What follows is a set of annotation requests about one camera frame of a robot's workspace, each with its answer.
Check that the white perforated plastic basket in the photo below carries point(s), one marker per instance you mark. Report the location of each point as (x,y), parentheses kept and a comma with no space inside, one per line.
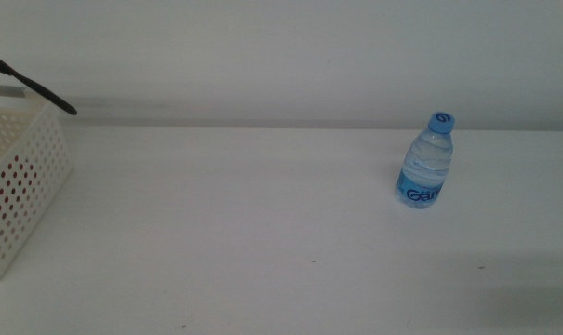
(39,153)

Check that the red cola can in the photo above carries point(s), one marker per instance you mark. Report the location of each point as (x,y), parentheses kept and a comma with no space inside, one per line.
(9,166)

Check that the clear water bottle blue cap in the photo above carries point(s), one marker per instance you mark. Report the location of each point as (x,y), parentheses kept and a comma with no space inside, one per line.
(425,167)

